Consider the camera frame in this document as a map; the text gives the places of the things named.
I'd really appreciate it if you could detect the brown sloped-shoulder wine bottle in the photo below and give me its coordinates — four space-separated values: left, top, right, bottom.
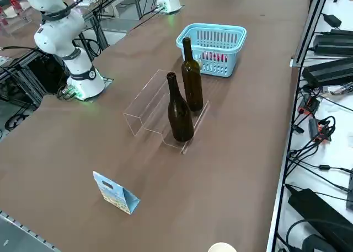
166 72 195 142

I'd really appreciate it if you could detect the brown high-shoulder wine bottle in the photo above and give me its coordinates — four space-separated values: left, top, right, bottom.
180 37 204 112

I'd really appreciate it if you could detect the clear acrylic stepped shelf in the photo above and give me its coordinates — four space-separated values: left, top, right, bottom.
123 69 210 156

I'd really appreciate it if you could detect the red printed drink bottle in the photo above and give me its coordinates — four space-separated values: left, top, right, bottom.
202 52 228 63

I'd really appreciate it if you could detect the light blue plastic basket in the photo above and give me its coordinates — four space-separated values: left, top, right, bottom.
175 23 248 78

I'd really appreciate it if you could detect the blue printed paper bag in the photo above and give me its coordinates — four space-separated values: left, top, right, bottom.
93 171 141 215

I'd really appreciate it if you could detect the red and black hub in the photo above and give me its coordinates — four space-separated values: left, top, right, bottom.
298 95 321 115

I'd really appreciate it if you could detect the black equipment rack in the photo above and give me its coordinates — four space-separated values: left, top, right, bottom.
0 46 69 109

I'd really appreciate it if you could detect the orange and black adapter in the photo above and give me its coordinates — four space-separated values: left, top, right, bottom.
308 116 336 144

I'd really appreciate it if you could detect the large black power adapter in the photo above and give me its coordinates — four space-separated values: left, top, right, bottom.
287 187 353 252

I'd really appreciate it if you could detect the small black power adapter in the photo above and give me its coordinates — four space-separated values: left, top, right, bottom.
322 13 343 29

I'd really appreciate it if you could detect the aluminium profile post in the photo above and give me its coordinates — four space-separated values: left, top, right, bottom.
291 0 331 68

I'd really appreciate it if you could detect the grey aluminium rail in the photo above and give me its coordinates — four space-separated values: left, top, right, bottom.
0 209 60 252

